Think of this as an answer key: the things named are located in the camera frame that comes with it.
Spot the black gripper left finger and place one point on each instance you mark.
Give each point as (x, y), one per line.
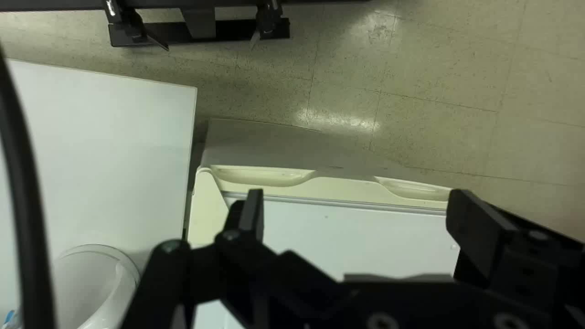
(244, 256)

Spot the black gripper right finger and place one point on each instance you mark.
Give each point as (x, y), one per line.
(494, 243)

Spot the white tray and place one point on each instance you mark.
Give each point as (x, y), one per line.
(354, 238)

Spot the clear plastic container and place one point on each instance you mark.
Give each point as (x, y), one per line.
(92, 286)

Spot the white flat board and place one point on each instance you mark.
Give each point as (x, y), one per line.
(103, 158)

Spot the black metal stand base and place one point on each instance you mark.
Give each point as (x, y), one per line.
(194, 28)

